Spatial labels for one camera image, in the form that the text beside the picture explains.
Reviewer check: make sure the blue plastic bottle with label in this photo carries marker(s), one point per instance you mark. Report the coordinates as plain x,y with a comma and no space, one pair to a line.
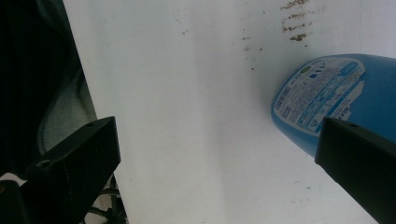
342,90

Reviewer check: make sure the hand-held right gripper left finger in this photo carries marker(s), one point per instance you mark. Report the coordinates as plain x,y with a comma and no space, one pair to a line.
74,165

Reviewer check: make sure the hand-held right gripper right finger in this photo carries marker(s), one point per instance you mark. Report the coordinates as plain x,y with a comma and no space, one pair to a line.
358,155

